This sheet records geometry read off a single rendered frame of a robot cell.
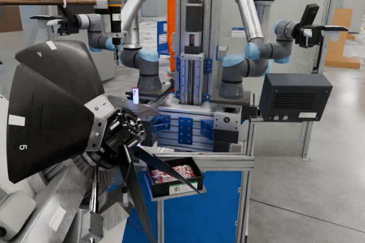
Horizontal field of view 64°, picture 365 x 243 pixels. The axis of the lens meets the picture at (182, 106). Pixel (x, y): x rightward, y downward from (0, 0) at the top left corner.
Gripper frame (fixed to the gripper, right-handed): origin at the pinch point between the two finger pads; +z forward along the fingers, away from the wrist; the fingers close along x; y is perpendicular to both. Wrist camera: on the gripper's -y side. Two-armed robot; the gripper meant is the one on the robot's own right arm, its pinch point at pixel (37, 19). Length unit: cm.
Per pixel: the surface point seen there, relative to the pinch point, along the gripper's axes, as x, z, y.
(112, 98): -51, -2, 20
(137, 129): -81, 13, 14
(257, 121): -91, -52, 30
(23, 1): -60, 32, -17
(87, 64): -59, 14, 2
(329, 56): 21, -745, 128
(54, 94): -79, 36, -1
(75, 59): -56, 16, 0
